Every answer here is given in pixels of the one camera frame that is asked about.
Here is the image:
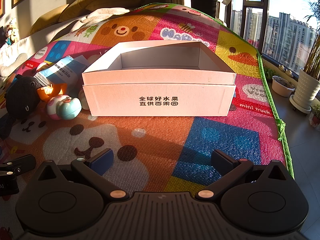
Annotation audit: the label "small plush toys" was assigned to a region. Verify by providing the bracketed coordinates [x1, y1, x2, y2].
[4, 17, 20, 46]

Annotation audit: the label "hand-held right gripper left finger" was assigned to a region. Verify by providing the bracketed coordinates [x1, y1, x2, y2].
[37, 148, 129, 202]

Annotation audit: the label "cream round toy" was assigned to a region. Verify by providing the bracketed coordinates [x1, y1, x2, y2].
[36, 62, 52, 74]

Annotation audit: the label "white ribbed plant pot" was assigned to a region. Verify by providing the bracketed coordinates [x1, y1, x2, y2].
[292, 67, 320, 110]

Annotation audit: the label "white blanket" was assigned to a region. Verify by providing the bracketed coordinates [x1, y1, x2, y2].
[67, 7, 132, 34]

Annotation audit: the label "small potted plant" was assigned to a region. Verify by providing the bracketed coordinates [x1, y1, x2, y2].
[309, 104, 320, 128]

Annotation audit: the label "white cardboard box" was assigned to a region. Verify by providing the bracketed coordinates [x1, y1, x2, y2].
[82, 40, 237, 117]

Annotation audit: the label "pink teal egg toy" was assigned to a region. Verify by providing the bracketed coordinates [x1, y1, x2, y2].
[46, 94, 82, 120]

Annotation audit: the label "black window frame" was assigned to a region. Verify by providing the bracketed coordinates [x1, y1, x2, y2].
[215, 0, 320, 80]

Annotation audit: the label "bamboo plant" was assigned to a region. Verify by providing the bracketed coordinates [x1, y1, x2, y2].
[302, 0, 320, 77]

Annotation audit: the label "orange toy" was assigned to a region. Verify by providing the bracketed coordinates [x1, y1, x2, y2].
[37, 82, 68, 103]

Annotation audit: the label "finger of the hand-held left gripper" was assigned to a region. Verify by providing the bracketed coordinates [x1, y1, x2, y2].
[0, 155, 35, 177]
[0, 170, 18, 179]

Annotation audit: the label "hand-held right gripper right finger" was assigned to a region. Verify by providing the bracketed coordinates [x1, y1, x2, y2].
[196, 149, 290, 202]

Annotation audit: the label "low green plants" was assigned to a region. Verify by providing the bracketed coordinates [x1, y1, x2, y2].
[262, 66, 278, 81]

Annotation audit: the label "black plush toy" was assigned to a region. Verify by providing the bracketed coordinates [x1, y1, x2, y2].
[0, 74, 42, 140]

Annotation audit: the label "blue white tissue packet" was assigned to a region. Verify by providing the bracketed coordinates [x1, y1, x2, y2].
[34, 56, 85, 93]

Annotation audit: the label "white basin planter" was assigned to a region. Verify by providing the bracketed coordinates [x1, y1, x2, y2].
[271, 76, 296, 98]

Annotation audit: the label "wheeled pot tray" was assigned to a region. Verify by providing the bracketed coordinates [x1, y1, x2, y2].
[289, 95, 314, 117]

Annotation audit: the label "colourful printed play mat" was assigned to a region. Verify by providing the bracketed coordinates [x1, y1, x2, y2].
[0, 3, 295, 240]

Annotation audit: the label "white bone-shaped plush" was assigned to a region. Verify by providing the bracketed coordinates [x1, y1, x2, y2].
[0, 52, 28, 77]

